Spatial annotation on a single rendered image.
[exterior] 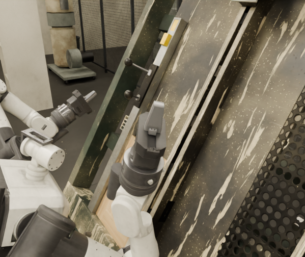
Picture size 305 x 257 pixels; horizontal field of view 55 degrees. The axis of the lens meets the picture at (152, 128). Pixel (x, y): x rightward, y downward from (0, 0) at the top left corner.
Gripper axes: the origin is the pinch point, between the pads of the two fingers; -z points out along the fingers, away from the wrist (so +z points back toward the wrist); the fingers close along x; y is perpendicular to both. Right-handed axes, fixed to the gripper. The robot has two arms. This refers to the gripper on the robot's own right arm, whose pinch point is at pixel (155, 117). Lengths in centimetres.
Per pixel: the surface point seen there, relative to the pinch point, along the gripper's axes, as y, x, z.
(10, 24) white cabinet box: -181, 371, 136
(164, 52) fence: 7, 74, 16
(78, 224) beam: -17, 39, 93
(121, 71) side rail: -10, 87, 35
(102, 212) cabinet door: -7, 38, 81
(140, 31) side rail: -4, 96, 16
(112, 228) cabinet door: -1, 29, 79
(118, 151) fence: -4, 54, 57
